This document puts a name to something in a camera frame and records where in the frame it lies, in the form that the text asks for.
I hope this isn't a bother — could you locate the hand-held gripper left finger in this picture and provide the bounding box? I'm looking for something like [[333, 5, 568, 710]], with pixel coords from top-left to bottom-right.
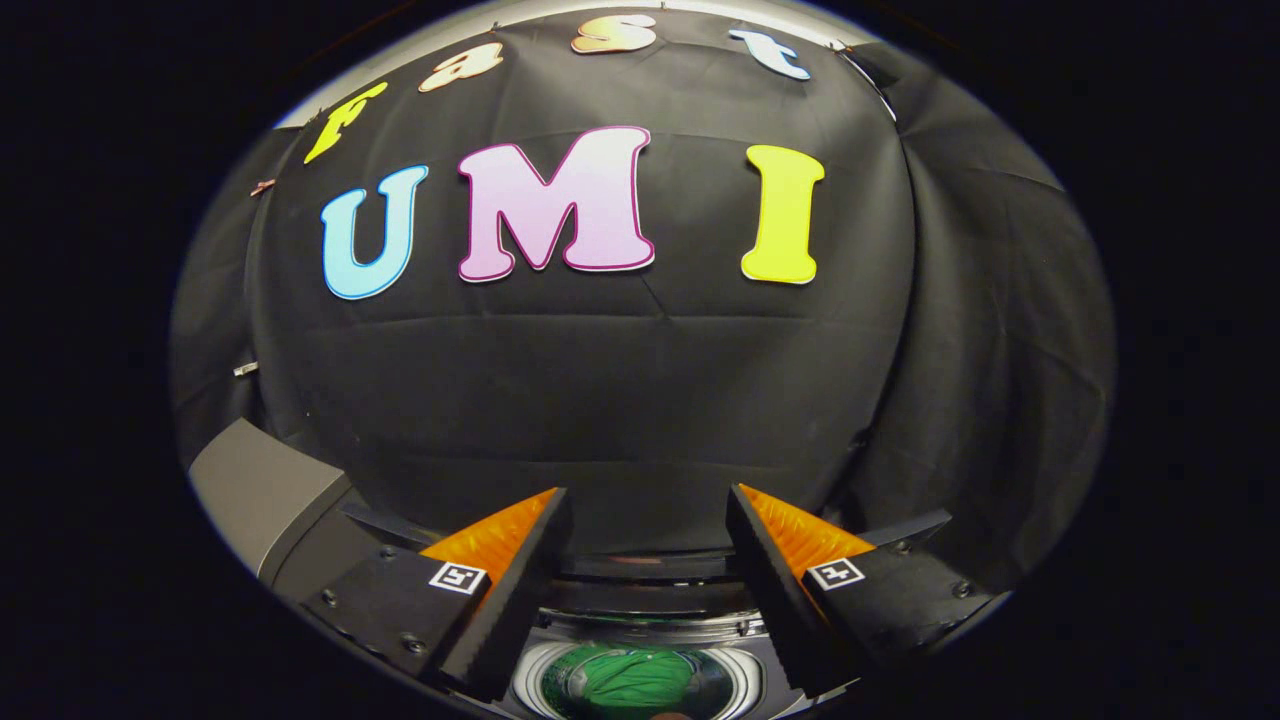
[[300, 487, 576, 704]]

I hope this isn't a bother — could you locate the grey cabinet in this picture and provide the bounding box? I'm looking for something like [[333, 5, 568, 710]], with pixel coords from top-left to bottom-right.
[[188, 418, 386, 601]]

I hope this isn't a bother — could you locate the black backdrop cloth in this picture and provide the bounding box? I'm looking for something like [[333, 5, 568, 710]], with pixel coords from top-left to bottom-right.
[[168, 8, 1119, 591]]

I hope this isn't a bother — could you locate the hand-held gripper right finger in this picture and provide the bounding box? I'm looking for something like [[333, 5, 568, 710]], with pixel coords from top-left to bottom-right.
[[725, 483, 1001, 698]]

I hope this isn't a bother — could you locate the green polo shirt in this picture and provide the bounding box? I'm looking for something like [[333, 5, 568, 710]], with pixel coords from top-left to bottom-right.
[[565, 645, 706, 716]]

